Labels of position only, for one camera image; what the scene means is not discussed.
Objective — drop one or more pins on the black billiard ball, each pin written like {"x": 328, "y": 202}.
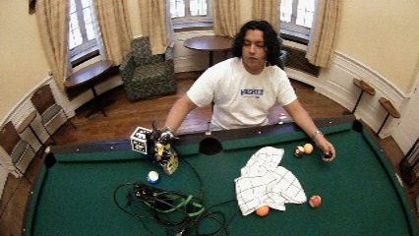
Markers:
{"x": 327, "y": 156}

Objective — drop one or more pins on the red striped billiard ball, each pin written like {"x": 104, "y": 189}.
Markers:
{"x": 315, "y": 201}

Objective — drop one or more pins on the dark wall rack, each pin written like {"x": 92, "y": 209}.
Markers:
{"x": 410, "y": 164}

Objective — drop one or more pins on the the person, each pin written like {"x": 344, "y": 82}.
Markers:
{"x": 237, "y": 95}

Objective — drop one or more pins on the beige curtain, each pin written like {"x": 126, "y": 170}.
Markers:
{"x": 323, "y": 32}
{"x": 52, "y": 42}
{"x": 153, "y": 26}
{"x": 226, "y": 18}
{"x": 266, "y": 11}
{"x": 113, "y": 29}

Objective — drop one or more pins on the orange billiard ball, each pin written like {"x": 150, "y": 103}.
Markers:
{"x": 262, "y": 211}

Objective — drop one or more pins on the blue and white billiard ball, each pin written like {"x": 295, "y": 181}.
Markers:
{"x": 153, "y": 177}

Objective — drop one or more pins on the silver wristband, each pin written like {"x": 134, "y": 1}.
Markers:
{"x": 316, "y": 133}

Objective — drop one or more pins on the white checked cloth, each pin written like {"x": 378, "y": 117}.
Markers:
{"x": 267, "y": 183}

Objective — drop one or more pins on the green patterned armchair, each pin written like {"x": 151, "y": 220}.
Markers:
{"x": 147, "y": 72}

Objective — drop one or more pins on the white marker cube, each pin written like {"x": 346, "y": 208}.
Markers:
{"x": 140, "y": 141}

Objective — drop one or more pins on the green pool table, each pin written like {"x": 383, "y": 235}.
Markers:
{"x": 109, "y": 203}

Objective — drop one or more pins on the yellow billiard ball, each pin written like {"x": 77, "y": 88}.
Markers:
{"x": 307, "y": 148}

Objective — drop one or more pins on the wooden chair with grey seat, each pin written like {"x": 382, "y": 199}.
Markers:
{"x": 48, "y": 108}
{"x": 14, "y": 147}

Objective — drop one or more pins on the dark radiator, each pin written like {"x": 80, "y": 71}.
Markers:
{"x": 300, "y": 60}

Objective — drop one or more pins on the small wooden wall shelf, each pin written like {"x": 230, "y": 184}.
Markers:
{"x": 363, "y": 87}
{"x": 388, "y": 108}

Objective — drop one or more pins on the half-round wooden table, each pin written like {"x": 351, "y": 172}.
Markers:
{"x": 89, "y": 75}

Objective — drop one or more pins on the round wooden table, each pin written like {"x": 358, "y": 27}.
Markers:
{"x": 209, "y": 42}

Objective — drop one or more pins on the window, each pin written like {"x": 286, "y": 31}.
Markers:
{"x": 296, "y": 18}
{"x": 82, "y": 29}
{"x": 190, "y": 11}

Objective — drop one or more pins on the maroon striped billiard ball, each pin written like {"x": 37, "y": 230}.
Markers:
{"x": 299, "y": 151}

